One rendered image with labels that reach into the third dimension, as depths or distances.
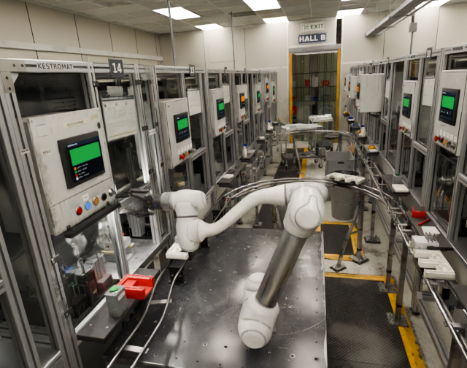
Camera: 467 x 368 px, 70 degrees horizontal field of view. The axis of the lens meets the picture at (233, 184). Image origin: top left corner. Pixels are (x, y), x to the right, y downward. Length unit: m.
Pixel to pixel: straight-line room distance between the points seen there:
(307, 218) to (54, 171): 0.99
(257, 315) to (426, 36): 9.29
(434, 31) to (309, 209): 9.22
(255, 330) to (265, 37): 9.04
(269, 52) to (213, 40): 1.65
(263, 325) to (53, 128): 1.18
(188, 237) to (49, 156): 0.66
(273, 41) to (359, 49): 2.25
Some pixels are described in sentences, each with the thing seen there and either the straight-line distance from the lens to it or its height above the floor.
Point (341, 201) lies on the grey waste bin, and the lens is 4.67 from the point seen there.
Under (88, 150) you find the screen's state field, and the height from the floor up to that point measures 1.66.
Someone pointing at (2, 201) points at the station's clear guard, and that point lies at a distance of 1.36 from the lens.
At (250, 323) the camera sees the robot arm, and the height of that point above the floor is 0.91.
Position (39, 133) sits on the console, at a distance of 1.43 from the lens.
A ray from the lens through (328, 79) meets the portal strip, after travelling 9.92.
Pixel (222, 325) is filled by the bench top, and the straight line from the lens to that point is 1.92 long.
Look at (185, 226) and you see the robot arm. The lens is 1.57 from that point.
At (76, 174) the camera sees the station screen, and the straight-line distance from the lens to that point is 1.53.
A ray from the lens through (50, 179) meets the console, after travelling 1.46.
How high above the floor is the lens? 1.92
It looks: 17 degrees down
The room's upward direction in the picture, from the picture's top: 4 degrees counter-clockwise
